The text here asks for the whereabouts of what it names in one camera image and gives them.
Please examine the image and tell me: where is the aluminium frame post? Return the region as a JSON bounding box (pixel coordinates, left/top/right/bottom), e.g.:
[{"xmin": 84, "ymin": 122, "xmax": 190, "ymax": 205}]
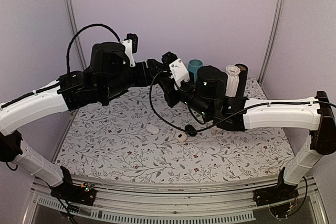
[
  {"xmin": 257, "ymin": 0, "xmax": 285, "ymax": 86},
  {"xmin": 64, "ymin": 0, "xmax": 87, "ymax": 70}
]

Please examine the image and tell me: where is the aluminium frame post left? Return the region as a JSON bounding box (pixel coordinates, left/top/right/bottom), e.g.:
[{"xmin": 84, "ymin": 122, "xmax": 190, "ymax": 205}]
[{"xmin": 64, "ymin": 0, "xmax": 87, "ymax": 70}]

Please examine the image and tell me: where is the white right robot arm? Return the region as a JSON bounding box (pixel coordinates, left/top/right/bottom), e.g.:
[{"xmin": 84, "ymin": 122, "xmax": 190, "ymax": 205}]
[{"xmin": 153, "ymin": 63, "xmax": 335, "ymax": 201}]

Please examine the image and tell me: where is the teal tall vase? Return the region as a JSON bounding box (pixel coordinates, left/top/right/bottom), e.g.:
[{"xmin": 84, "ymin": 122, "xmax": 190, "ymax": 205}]
[{"xmin": 187, "ymin": 59, "xmax": 203, "ymax": 84}]

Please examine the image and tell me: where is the cream case with black oval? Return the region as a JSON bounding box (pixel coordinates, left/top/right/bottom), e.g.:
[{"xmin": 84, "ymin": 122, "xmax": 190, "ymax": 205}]
[{"xmin": 175, "ymin": 132, "xmax": 188, "ymax": 142}]

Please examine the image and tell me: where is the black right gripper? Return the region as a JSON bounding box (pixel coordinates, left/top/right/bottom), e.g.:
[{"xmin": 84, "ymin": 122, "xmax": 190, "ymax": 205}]
[{"xmin": 159, "ymin": 72, "xmax": 213, "ymax": 119}]

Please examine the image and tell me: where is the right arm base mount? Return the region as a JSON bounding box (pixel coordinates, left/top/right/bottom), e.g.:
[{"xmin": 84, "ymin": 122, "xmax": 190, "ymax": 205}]
[{"xmin": 253, "ymin": 167, "xmax": 299, "ymax": 206}]

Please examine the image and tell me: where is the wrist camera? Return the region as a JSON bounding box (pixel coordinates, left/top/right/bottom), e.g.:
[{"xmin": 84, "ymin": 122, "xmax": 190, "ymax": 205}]
[
  {"xmin": 121, "ymin": 33, "xmax": 138, "ymax": 67},
  {"xmin": 161, "ymin": 52, "xmax": 190, "ymax": 88}
]

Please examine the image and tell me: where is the aluminium front rail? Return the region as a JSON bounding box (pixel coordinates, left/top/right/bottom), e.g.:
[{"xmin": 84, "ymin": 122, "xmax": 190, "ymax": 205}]
[{"xmin": 28, "ymin": 174, "xmax": 323, "ymax": 224}]

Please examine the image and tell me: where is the floral patterned table mat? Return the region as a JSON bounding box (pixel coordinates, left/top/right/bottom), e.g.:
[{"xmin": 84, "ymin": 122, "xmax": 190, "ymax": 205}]
[{"xmin": 56, "ymin": 86, "xmax": 293, "ymax": 184}]

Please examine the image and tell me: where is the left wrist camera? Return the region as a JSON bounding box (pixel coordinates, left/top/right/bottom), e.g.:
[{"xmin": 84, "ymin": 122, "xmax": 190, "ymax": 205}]
[{"xmin": 121, "ymin": 33, "xmax": 138, "ymax": 67}]

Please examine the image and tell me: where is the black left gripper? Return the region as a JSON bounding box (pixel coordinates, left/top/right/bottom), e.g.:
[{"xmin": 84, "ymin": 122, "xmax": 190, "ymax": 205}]
[{"xmin": 101, "ymin": 58, "xmax": 163, "ymax": 99}]

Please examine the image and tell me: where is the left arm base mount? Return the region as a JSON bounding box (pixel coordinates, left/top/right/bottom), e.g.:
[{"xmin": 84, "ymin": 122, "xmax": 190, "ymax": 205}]
[{"xmin": 50, "ymin": 166, "xmax": 97, "ymax": 206}]

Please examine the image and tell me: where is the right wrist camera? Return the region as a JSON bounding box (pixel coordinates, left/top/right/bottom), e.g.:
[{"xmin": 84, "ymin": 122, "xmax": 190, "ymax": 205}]
[{"xmin": 161, "ymin": 52, "xmax": 190, "ymax": 88}]

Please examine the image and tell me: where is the white ribbed vase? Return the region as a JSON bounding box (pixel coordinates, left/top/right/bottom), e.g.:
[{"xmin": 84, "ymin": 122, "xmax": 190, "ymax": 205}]
[{"xmin": 226, "ymin": 65, "xmax": 240, "ymax": 97}]

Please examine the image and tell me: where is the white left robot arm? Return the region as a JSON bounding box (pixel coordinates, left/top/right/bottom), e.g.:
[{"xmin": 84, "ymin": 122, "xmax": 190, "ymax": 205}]
[{"xmin": 1, "ymin": 39, "xmax": 176, "ymax": 200}]

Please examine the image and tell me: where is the white earbud charging case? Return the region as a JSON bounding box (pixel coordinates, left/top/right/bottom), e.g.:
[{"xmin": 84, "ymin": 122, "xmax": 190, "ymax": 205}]
[{"xmin": 146, "ymin": 124, "xmax": 160, "ymax": 135}]

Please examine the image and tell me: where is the black cylinder vase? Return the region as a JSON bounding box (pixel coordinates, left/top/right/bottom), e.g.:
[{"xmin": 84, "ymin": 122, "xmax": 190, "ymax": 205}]
[{"xmin": 235, "ymin": 63, "xmax": 248, "ymax": 97}]

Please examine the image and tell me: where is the aluminium frame post right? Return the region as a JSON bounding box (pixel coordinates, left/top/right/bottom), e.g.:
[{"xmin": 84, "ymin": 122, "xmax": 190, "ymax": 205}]
[{"xmin": 257, "ymin": 0, "xmax": 285, "ymax": 86}]

